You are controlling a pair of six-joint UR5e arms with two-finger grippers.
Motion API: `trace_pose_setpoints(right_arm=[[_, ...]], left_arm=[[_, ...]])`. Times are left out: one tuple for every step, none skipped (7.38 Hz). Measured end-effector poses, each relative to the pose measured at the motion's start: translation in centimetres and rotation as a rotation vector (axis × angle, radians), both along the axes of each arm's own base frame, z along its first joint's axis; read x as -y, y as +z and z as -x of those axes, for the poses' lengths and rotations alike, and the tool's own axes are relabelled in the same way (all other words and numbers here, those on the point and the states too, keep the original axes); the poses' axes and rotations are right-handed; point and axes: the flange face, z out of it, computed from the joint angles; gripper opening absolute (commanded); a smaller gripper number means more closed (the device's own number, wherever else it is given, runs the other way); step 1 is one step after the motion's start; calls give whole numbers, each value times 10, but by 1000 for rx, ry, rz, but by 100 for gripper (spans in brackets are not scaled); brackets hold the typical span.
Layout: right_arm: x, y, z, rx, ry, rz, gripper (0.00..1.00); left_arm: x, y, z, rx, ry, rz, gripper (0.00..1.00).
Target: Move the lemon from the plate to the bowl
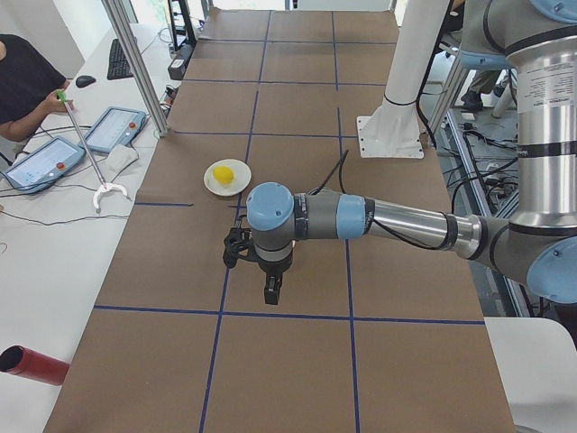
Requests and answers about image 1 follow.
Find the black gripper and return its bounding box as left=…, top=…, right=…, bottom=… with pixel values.
left=258, top=257, right=292, bottom=305

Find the yellow lemon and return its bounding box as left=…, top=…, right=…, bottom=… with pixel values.
left=213, top=165, right=235, bottom=185

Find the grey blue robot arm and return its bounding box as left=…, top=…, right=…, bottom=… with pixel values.
left=226, top=1, right=576, bottom=304

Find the white round plate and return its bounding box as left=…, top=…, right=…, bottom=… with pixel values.
left=204, top=159, right=252, bottom=197

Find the reacher grabber tool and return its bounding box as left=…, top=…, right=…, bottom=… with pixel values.
left=56, top=89, right=129, bottom=214

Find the white cloth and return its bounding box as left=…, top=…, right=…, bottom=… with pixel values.
left=106, top=145, right=139, bottom=172

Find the far blue teach pendant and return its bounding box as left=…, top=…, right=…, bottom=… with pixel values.
left=85, top=106, right=147, bottom=153

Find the blue teach pendant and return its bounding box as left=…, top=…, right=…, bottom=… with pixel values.
left=85, top=106, right=147, bottom=153
left=2, top=136, right=86, bottom=194

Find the black box device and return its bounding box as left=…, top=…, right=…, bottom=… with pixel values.
left=168, top=43, right=194, bottom=80

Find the near blue teach pendant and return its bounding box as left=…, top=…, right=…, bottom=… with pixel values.
left=2, top=136, right=86, bottom=194

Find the black keyboard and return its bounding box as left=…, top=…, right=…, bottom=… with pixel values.
left=106, top=39, right=133, bottom=80

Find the red cylinder tube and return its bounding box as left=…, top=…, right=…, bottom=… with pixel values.
left=1, top=345, right=69, bottom=385

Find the black computer mouse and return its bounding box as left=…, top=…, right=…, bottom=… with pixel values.
left=75, top=75, right=96, bottom=88

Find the person in black shirt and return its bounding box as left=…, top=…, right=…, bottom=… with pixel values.
left=1, top=34, right=70, bottom=142

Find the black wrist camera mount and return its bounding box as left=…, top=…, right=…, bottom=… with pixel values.
left=223, top=226, right=258, bottom=269

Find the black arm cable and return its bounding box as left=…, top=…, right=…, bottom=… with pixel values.
left=310, top=150, right=351, bottom=196

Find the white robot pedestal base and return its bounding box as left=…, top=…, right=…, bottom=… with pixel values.
left=357, top=0, right=461, bottom=159

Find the aluminium frame post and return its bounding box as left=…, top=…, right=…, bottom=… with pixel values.
left=102, top=0, right=169, bottom=137

